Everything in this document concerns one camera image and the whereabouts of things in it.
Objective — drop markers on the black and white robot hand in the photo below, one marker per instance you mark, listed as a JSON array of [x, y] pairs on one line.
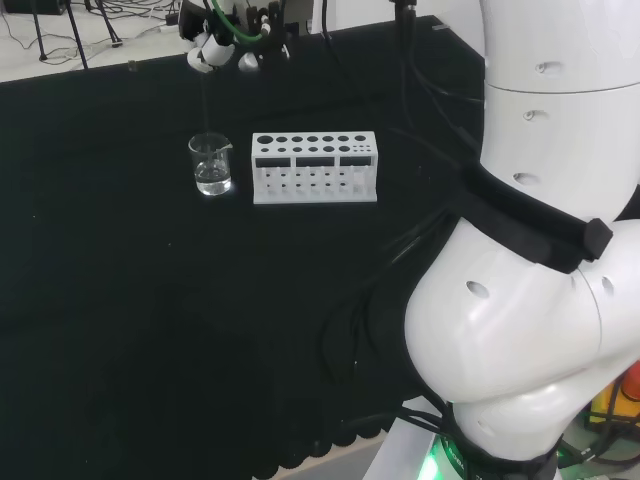
[[260, 30]]

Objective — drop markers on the clear glass rod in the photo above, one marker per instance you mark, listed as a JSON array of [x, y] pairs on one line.
[[206, 105]]

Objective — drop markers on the white test tube rack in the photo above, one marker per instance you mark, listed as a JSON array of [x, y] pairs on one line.
[[312, 170]]

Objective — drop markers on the clear glass beaker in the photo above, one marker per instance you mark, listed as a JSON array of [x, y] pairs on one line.
[[212, 172]]

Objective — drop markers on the grey tape piece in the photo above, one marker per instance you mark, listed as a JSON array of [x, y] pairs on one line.
[[133, 65]]

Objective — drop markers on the black tripod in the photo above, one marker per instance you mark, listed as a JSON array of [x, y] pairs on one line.
[[75, 30]]

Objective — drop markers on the black bench cloth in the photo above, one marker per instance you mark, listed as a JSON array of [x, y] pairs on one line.
[[175, 300]]

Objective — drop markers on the yellow stop button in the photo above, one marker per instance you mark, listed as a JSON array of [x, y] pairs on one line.
[[617, 400]]

